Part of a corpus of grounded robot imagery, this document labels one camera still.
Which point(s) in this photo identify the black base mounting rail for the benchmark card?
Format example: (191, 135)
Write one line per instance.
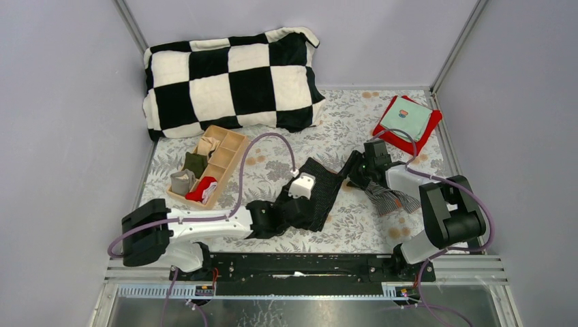
(286, 274)

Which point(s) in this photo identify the dark green rolled sock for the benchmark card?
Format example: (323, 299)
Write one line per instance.
(195, 163)

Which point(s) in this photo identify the mint green folded cloth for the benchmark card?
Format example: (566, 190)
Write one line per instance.
(407, 118)

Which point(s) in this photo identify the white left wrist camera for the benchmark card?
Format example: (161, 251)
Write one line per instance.
(302, 186)

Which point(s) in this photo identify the grey striped underwear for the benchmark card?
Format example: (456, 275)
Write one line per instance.
(386, 201)

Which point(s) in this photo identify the black white checkered pillow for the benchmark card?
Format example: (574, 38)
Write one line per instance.
(233, 82)

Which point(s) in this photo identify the grey rolled sock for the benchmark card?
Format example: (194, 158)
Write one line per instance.
(182, 182)

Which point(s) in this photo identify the wooden divided organizer box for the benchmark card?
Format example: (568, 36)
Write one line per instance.
(221, 164)

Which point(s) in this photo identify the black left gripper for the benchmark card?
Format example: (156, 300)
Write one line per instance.
(284, 198)

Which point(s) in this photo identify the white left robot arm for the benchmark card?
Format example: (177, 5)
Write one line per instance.
(154, 233)

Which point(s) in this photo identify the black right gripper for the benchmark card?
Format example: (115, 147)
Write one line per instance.
(356, 158)

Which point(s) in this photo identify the floral patterned bed sheet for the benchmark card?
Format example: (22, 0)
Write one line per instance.
(353, 225)

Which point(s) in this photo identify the red rolled sock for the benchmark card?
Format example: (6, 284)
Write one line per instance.
(203, 191)

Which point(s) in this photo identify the red folded garment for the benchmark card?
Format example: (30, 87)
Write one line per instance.
(400, 143)

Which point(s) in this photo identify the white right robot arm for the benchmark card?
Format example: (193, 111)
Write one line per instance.
(450, 213)

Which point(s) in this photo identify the beige rolled sock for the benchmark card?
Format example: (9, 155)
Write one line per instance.
(207, 145)

